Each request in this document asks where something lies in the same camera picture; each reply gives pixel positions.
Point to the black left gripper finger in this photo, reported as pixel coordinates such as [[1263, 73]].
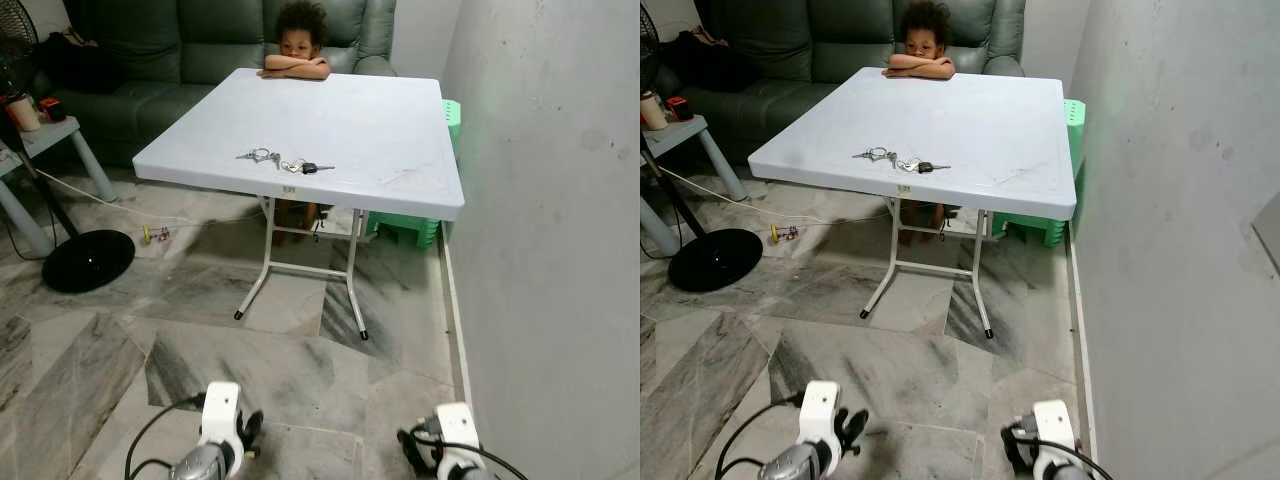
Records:
[[862, 422], [847, 422], [246, 424], [258, 424]]

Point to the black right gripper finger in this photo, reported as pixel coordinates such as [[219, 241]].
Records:
[[1008, 445], [1021, 428], [419, 432], [405, 448]]

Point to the silver key bunch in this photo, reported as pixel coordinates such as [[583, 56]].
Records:
[[907, 164], [290, 165]]

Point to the grey hook board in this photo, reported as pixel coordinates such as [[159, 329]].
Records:
[[1270, 235]]

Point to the green plastic stool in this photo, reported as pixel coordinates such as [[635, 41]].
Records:
[[405, 230], [1030, 230]]

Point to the yellow plug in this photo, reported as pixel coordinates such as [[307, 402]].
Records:
[[152, 235], [778, 233]]

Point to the black standing fan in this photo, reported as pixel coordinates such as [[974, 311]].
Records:
[[715, 260], [88, 260]]

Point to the white folding table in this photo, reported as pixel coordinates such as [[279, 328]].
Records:
[[960, 130], [330, 130]]

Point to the grey side table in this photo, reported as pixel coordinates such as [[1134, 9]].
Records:
[[680, 135], [45, 138]]

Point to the small red black box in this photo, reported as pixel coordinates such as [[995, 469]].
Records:
[[679, 108], [52, 109]]

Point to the white cup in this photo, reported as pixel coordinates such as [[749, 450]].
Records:
[[654, 112], [22, 112]]

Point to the green leather sofa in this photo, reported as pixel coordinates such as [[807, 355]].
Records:
[[800, 50], [170, 50]]

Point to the curly haired child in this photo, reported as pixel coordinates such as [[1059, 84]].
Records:
[[924, 42], [298, 42]]

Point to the black bag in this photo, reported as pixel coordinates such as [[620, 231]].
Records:
[[75, 62], [705, 62]]

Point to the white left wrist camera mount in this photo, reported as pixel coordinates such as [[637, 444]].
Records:
[[820, 412], [220, 415]]

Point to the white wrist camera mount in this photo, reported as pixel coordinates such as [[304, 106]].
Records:
[[1055, 430], [820, 412], [220, 415], [460, 430]]

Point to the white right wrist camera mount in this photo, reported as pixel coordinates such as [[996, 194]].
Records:
[[1055, 430], [460, 430]]

